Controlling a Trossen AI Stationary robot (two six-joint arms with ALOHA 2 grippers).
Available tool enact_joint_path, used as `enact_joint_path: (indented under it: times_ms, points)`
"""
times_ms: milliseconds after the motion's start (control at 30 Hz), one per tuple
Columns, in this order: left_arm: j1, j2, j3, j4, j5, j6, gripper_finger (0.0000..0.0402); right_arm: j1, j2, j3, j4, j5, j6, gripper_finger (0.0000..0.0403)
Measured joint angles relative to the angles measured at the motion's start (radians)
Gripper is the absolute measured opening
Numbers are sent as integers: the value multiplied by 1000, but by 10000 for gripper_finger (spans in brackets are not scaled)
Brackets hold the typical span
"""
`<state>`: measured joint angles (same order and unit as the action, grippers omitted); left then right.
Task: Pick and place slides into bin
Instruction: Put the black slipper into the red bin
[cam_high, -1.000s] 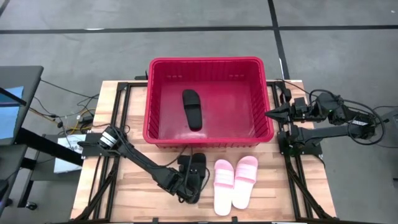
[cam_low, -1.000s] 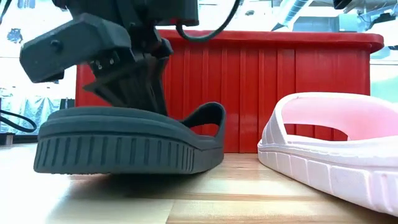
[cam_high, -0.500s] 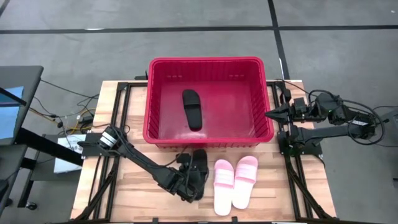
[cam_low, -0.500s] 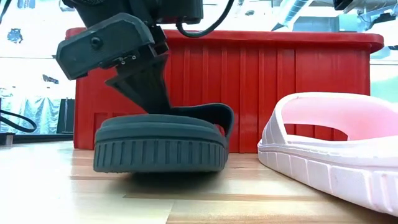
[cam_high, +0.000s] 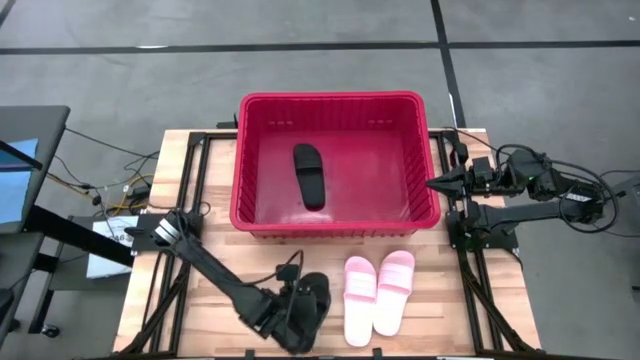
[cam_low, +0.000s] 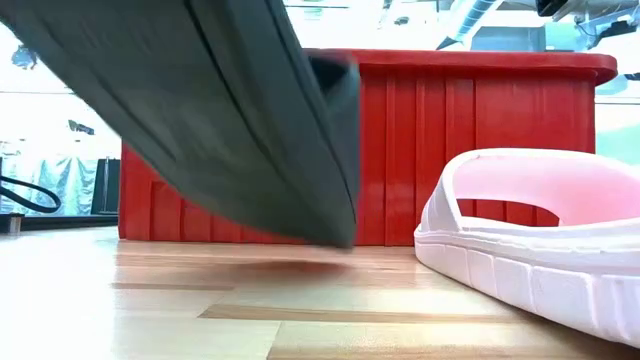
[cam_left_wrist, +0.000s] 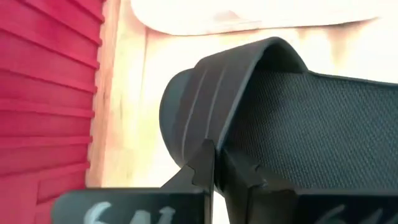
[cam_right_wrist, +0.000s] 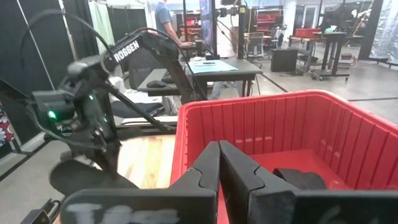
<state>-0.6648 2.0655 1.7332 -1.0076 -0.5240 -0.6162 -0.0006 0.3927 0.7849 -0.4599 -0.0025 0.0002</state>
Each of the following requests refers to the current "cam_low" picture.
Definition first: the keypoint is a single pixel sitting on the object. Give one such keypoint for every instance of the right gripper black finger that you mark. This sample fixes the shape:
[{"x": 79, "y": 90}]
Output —
[{"x": 550, "y": 6}]

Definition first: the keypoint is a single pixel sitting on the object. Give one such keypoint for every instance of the pink rubber slide sandal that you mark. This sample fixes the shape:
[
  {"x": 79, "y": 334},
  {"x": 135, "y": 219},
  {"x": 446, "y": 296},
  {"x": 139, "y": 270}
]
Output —
[{"x": 500, "y": 270}]

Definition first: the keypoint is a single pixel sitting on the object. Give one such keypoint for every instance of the black rubber slide sandal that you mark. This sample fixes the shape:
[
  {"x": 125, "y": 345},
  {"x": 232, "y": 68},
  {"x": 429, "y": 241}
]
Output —
[{"x": 175, "y": 100}]

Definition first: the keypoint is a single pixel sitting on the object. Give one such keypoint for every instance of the red plastic bin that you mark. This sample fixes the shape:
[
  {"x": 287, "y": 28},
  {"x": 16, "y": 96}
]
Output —
[{"x": 425, "y": 150}]

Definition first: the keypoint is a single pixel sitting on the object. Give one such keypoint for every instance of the dark upright panel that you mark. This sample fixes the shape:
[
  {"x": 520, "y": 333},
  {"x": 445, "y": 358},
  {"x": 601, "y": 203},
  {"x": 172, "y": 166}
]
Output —
[{"x": 111, "y": 185}]

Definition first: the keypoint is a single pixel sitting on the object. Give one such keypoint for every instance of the translucent plastic sheeting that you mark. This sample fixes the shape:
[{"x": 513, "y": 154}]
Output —
[{"x": 70, "y": 180}]

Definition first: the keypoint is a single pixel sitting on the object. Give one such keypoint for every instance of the ribbed ceiling air duct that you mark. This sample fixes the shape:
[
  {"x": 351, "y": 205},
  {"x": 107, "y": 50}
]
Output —
[{"x": 472, "y": 17}]

